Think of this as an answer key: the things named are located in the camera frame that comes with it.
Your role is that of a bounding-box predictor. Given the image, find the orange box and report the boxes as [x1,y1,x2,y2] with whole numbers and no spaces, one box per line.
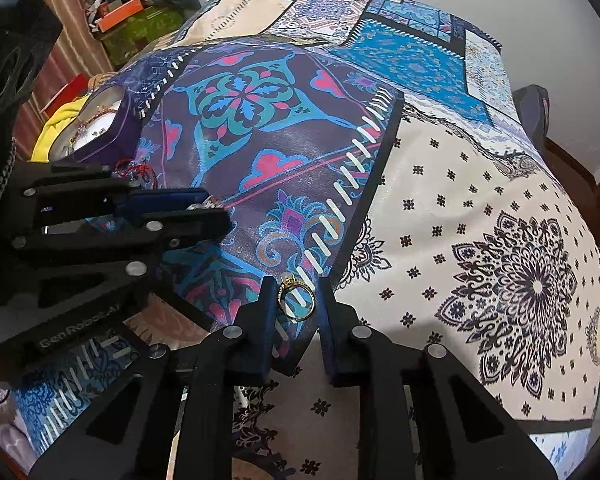
[96,0,146,33]

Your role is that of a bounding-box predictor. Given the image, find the yellow cloth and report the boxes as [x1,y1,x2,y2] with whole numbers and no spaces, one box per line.
[32,102,88,163]

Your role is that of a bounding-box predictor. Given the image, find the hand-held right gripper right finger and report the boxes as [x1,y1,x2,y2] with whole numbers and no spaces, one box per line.
[316,279,551,480]

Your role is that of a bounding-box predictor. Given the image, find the red string bracelet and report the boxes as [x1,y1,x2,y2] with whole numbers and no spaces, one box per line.
[112,160,159,189]

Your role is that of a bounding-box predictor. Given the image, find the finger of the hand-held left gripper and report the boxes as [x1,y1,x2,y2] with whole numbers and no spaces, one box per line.
[12,164,212,235]
[11,207,232,312]

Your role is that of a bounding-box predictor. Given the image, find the wooden furniture frame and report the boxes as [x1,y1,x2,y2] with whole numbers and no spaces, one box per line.
[542,137,600,301]

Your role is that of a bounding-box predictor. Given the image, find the striped curtain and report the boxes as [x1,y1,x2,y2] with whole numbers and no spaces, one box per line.
[10,0,116,146]

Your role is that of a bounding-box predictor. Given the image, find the green patterned box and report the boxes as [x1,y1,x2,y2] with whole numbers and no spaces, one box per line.
[100,5,193,68]

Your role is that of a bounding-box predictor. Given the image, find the gold ring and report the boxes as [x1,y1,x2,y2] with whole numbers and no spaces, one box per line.
[276,272,317,322]

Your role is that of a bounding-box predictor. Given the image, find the patterned patchwork blanket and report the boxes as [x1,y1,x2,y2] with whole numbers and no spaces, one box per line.
[10,0,600,480]

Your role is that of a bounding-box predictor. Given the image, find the purple tin box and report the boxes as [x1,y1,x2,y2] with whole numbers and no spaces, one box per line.
[50,85,143,167]

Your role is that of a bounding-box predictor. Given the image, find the red box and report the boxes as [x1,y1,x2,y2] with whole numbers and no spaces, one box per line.
[40,74,91,118]

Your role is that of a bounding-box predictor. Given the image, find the dark chair back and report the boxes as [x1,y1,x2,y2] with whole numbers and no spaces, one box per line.
[512,85,551,156]

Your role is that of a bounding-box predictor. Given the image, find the gold chain bracelet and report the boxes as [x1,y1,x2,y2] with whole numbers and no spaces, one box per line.
[67,105,117,147]

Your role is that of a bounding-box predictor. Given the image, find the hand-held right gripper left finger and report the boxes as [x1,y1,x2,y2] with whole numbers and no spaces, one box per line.
[30,276,278,480]

